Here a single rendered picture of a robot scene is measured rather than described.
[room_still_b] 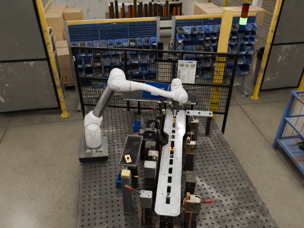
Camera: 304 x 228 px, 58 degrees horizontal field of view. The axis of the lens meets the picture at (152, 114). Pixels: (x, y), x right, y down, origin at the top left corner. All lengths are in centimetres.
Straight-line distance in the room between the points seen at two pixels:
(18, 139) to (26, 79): 93
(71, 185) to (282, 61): 404
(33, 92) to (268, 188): 373
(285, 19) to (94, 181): 388
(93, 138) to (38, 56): 209
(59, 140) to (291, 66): 421
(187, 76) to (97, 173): 150
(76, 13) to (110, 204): 520
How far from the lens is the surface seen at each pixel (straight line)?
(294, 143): 441
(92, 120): 290
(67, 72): 555
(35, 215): 358
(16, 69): 469
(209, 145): 313
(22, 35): 444
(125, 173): 214
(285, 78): 571
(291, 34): 530
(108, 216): 249
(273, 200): 374
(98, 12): 917
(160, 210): 213
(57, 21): 667
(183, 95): 253
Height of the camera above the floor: 272
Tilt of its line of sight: 35 degrees down
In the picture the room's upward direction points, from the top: straight up
